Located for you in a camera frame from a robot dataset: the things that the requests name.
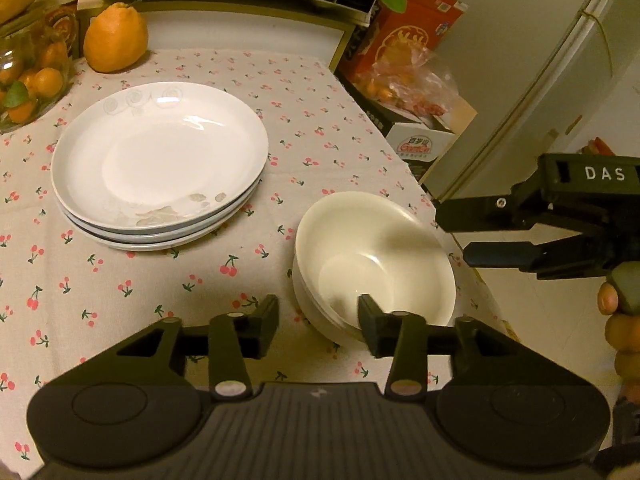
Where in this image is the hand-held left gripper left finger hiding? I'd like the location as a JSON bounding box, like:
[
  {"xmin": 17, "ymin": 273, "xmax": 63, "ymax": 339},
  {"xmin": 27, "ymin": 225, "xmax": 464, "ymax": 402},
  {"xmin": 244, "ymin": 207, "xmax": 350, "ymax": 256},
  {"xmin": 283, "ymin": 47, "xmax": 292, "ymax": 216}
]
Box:
[{"xmin": 112, "ymin": 294, "xmax": 280, "ymax": 401}]

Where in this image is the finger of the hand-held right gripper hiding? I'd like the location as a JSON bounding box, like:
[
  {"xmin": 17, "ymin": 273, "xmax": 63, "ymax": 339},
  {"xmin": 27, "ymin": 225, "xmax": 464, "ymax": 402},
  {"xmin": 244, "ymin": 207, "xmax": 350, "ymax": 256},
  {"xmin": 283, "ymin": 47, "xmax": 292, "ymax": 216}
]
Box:
[
  {"xmin": 461, "ymin": 240, "xmax": 552, "ymax": 274},
  {"xmin": 433, "ymin": 192, "xmax": 539, "ymax": 234}
]

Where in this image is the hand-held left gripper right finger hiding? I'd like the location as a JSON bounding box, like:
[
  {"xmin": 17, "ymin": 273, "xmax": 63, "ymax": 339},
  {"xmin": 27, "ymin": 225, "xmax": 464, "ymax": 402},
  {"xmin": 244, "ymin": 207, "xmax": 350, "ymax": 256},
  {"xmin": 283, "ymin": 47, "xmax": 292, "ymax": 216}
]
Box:
[{"xmin": 357, "ymin": 293, "xmax": 525, "ymax": 401}]

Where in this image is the large cream bowl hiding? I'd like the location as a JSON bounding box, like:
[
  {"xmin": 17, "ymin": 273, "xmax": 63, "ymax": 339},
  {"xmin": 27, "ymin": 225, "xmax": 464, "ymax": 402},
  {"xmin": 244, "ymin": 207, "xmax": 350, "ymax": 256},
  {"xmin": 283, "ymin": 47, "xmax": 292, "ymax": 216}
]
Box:
[{"xmin": 294, "ymin": 285, "xmax": 369, "ymax": 345}]

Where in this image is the medium cream bowl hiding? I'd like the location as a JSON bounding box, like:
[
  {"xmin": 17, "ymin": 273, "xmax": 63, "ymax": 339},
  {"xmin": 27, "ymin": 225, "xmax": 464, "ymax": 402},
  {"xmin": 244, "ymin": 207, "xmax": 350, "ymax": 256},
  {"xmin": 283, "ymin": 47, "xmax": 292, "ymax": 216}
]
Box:
[{"xmin": 294, "ymin": 190, "xmax": 457, "ymax": 334}]

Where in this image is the blue patterned plate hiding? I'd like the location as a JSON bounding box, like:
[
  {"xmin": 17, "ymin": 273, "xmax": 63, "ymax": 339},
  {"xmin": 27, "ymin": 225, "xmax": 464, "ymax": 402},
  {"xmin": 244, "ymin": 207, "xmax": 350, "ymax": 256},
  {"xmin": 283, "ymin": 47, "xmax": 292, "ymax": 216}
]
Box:
[
  {"xmin": 54, "ymin": 179, "xmax": 262, "ymax": 244},
  {"xmin": 62, "ymin": 199, "xmax": 252, "ymax": 253}
]

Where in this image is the white swirl-pattern plate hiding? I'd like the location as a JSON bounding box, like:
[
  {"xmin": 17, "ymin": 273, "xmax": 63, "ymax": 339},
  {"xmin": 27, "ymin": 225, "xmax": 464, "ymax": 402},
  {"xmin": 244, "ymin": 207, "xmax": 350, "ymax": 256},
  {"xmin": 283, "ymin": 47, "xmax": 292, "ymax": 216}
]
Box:
[{"xmin": 50, "ymin": 81, "xmax": 270, "ymax": 234}]

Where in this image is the person's right hand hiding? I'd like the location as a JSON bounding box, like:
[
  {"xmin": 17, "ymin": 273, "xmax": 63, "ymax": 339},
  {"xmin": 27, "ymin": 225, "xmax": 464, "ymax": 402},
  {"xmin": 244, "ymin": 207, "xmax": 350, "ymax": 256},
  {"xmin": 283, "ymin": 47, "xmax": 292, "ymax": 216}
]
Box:
[{"xmin": 597, "ymin": 281, "xmax": 640, "ymax": 396}]

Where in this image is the black and white cardboard box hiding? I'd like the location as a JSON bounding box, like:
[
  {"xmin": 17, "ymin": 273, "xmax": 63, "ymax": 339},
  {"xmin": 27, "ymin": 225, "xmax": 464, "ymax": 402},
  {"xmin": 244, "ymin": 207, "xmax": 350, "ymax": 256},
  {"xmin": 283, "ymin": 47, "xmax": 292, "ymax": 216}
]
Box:
[{"xmin": 334, "ymin": 66, "xmax": 459, "ymax": 182}]

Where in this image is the cherry print tablecloth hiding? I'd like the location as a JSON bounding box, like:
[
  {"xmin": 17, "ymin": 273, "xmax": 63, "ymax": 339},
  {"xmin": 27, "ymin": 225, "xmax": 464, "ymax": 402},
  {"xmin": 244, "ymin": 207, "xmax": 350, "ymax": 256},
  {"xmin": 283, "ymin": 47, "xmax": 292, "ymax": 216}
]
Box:
[{"xmin": 0, "ymin": 47, "xmax": 507, "ymax": 480}]

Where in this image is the plastic bag of oranges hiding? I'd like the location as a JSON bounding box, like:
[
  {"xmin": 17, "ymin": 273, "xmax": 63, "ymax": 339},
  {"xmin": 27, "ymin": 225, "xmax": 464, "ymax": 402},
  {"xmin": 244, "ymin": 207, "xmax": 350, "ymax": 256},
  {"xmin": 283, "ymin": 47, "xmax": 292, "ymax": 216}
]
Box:
[{"xmin": 356, "ymin": 44, "xmax": 462, "ymax": 122}]

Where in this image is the refrigerator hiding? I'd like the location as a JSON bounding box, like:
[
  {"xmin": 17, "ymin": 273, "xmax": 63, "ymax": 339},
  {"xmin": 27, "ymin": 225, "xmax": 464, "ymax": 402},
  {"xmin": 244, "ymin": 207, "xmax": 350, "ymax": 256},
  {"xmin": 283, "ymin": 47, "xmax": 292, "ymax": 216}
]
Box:
[{"xmin": 419, "ymin": 0, "xmax": 640, "ymax": 202}]

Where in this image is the red carton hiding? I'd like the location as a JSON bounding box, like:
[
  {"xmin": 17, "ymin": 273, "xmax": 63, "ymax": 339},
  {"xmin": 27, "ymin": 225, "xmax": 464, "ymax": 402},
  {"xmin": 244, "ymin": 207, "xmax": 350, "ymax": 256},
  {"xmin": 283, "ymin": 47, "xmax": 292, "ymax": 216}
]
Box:
[{"xmin": 349, "ymin": 0, "xmax": 471, "ymax": 92}]

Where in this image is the pile of kumquats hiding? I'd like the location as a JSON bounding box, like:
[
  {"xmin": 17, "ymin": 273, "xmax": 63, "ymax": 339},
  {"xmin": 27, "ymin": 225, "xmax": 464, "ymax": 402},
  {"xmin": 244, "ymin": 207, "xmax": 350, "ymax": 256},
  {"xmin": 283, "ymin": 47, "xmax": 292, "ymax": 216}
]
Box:
[{"xmin": 0, "ymin": 39, "xmax": 69, "ymax": 124}]

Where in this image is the clear glass jar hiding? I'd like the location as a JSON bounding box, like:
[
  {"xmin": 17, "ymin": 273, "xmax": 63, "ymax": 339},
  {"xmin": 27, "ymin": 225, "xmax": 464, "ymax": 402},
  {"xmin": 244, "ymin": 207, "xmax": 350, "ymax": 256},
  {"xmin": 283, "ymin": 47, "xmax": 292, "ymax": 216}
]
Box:
[{"xmin": 0, "ymin": 9, "xmax": 72, "ymax": 134}]

